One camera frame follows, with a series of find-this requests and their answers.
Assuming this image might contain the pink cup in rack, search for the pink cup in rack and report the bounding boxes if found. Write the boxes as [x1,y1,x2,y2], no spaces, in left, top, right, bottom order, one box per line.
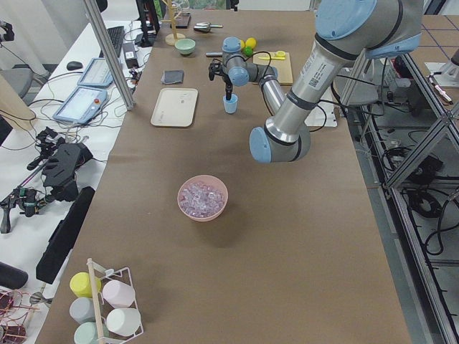
[102,280,136,308]

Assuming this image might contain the upper whole lemon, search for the upper whole lemon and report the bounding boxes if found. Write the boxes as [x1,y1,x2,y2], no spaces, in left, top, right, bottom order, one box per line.
[245,37,257,50]

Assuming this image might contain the bamboo cutting board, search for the bamboo cutting board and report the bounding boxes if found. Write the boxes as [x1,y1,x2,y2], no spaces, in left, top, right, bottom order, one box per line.
[252,50,293,85]

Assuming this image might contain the grey folded cloth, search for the grey folded cloth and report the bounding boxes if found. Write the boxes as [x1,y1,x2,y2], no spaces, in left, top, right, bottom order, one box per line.
[161,70,184,85]

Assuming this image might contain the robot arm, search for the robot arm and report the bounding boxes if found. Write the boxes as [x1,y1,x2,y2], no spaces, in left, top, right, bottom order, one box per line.
[250,1,423,163]
[208,37,286,116]

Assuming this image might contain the upper teach pendant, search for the upper teach pendant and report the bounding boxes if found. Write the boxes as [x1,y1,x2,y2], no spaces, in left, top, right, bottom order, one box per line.
[77,58,113,87]

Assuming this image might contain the green cup in rack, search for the green cup in rack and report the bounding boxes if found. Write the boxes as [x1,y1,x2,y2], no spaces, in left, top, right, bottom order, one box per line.
[73,322,99,344]

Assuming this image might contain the grey cup in rack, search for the grey cup in rack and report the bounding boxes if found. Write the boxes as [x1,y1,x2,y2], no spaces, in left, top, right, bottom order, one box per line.
[69,297,95,324]

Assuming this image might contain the white cup in rack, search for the white cup in rack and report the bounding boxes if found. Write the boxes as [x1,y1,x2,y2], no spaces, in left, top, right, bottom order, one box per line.
[105,308,141,337]

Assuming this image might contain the black keyboard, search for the black keyboard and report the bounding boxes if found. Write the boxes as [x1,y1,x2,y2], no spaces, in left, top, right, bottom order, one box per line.
[107,26,125,57]

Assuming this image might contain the pink bowl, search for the pink bowl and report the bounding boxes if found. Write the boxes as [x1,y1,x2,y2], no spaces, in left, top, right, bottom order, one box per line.
[177,175,229,221]

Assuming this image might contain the steel muddler black tip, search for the steel muddler black tip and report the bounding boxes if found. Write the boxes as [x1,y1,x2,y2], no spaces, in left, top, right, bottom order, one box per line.
[205,52,222,57]

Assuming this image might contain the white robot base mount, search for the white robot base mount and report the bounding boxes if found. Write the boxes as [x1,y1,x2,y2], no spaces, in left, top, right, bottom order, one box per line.
[305,102,338,128]

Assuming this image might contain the cream rabbit tray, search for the cream rabbit tray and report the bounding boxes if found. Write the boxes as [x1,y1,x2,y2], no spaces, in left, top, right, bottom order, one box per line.
[151,87,198,128]

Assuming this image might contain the yellow cup in rack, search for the yellow cup in rack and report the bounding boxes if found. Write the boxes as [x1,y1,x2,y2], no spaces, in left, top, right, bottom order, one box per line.
[70,272,93,298]

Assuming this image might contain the clear ice cubes pile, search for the clear ice cubes pile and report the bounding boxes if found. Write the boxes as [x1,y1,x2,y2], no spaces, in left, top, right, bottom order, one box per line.
[179,181,225,219]

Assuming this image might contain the white cup rack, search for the white cup rack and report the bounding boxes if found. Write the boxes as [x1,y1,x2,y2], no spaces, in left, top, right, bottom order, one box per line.
[87,258,144,343]

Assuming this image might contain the wooden cup stand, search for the wooden cup stand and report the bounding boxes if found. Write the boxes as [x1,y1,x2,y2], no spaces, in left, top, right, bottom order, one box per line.
[162,0,186,47]

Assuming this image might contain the light blue plastic cup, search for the light blue plastic cup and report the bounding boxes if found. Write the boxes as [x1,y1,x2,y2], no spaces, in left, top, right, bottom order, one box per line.
[222,94,238,114]

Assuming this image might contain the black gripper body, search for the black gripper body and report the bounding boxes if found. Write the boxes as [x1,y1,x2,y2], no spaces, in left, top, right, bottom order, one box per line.
[208,59,233,94]

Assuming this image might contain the teach pendant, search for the teach pendant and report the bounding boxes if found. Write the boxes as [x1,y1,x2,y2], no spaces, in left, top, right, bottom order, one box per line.
[52,87,108,124]
[77,58,113,87]

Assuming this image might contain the steel ice scoop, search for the steel ice scoop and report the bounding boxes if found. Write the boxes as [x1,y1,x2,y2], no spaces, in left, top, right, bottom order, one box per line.
[193,22,224,33]

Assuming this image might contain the light green bowl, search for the light green bowl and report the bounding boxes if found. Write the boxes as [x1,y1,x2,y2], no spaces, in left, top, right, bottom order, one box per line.
[174,38,196,56]

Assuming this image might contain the black computer mouse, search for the black computer mouse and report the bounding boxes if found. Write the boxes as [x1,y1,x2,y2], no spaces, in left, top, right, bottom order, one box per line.
[66,61,83,71]

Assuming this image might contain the green lime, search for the green lime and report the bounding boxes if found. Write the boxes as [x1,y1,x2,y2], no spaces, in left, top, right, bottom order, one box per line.
[243,47,253,57]

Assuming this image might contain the aluminium frame post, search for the aluminium frame post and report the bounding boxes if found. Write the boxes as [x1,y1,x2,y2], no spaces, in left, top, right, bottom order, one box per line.
[82,0,134,110]

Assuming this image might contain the lower teach pendant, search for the lower teach pendant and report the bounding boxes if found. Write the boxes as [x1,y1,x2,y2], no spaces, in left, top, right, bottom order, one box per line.
[52,87,108,124]

